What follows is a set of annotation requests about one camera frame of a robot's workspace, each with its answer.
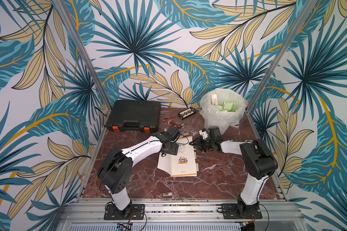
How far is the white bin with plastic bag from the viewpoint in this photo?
2.73 ft

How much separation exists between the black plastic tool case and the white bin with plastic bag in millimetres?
351

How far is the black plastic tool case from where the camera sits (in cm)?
102

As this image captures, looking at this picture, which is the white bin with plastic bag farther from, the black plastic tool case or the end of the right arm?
the black plastic tool case

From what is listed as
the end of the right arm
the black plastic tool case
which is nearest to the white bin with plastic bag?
the end of the right arm
